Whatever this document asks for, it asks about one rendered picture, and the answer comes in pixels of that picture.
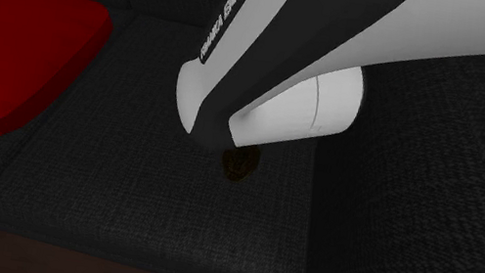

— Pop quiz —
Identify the small dark brown round object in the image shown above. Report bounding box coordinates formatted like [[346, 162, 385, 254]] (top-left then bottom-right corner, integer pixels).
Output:
[[218, 142, 263, 186]]

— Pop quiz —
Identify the dark grey fabric sofa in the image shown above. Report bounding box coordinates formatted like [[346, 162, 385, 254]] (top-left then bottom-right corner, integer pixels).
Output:
[[0, 0, 485, 273]]

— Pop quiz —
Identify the red cushion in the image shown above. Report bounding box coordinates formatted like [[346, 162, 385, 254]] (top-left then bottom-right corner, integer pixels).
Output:
[[0, 0, 118, 160]]

